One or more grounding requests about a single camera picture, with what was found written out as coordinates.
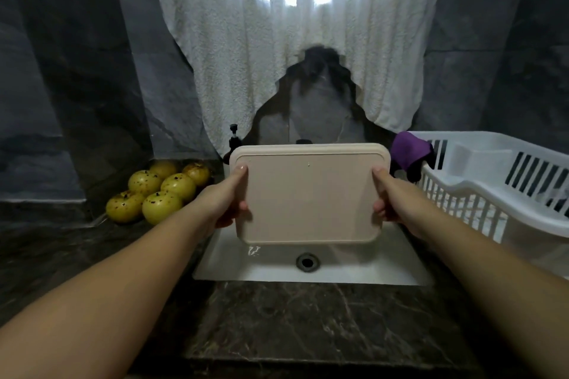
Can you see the person's left hand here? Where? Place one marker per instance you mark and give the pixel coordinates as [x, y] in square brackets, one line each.
[222, 201]

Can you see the beige plastic tray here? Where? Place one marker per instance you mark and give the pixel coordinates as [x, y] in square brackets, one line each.
[311, 197]

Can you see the white hanging towel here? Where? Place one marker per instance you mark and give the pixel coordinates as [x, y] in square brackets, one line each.
[249, 37]

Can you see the person's left forearm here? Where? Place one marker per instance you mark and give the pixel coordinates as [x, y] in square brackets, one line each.
[89, 312]

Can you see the person's right hand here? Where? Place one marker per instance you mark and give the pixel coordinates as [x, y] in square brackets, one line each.
[400, 201]

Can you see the purple cloth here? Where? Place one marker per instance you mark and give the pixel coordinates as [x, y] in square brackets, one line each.
[409, 150]

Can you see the black faucet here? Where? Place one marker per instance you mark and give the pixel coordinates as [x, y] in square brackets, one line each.
[304, 141]

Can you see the metal sink drain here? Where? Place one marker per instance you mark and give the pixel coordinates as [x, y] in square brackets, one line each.
[308, 261]

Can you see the dark soap pump bottle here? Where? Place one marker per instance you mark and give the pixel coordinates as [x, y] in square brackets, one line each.
[234, 136]

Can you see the white plastic basket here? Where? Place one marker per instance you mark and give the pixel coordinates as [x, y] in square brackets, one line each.
[507, 188]

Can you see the white sink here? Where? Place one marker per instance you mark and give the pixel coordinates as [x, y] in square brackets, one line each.
[364, 263]

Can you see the group of yellow apples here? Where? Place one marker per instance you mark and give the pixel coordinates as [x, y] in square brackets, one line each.
[162, 205]

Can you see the person's right forearm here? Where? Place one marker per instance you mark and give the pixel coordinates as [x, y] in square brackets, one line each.
[498, 285]

